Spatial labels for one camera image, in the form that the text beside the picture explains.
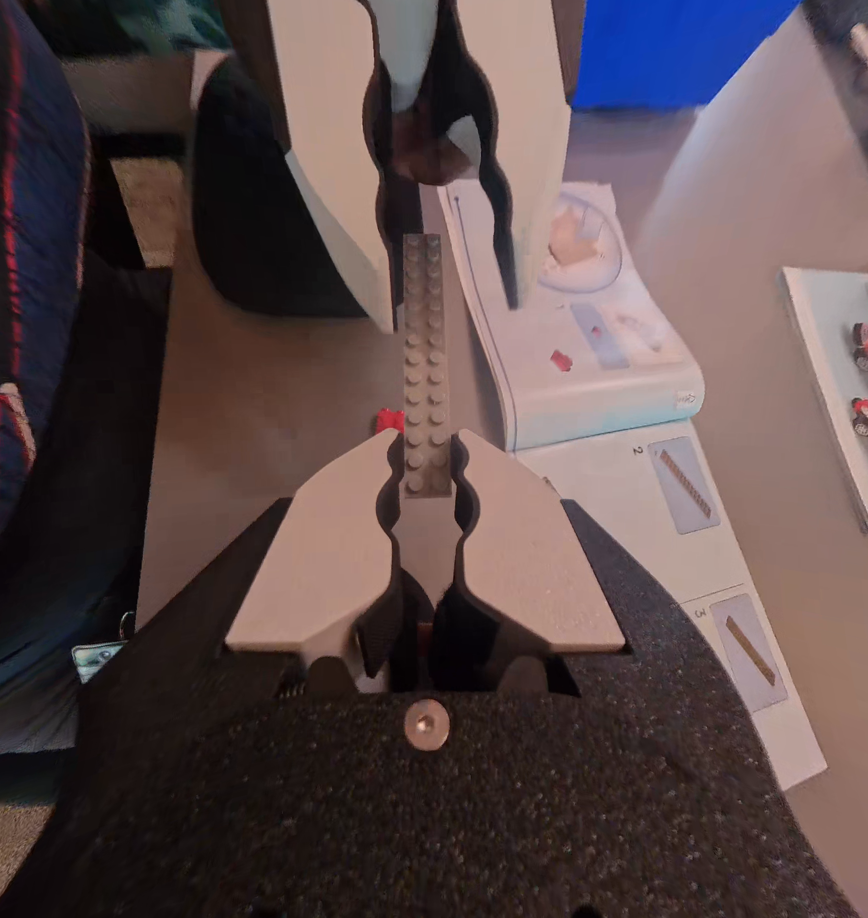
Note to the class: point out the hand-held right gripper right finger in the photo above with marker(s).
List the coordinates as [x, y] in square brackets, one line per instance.
[534, 559]

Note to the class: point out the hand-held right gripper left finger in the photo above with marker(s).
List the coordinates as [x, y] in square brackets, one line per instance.
[319, 559]

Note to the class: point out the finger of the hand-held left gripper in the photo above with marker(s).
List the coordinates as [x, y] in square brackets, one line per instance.
[326, 107]
[527, 107]

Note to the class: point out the blue plastic bin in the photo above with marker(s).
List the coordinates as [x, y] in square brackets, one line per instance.
[663, 50]

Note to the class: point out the long grey lego plate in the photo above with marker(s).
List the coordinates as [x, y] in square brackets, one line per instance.
[426, 373]

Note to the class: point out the small red lego brick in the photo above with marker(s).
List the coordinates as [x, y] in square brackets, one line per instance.
[561, 360]
[389, 420]

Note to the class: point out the open lego instruction booklet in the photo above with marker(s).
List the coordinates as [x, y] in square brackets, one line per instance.
[591, 401]

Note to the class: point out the closed lego instruction booklet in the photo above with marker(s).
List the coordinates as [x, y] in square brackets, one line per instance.
[842, 401]

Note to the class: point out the person's left hand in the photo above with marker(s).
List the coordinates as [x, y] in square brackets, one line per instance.
[426, 150]

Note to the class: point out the teal badge card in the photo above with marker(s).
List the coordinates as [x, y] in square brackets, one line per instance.
[96, 656]

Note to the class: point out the person's dark pants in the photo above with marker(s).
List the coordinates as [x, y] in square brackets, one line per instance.
[61, 516]

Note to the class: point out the person's patterned top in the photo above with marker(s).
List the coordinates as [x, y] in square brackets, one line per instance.
[32, 215]

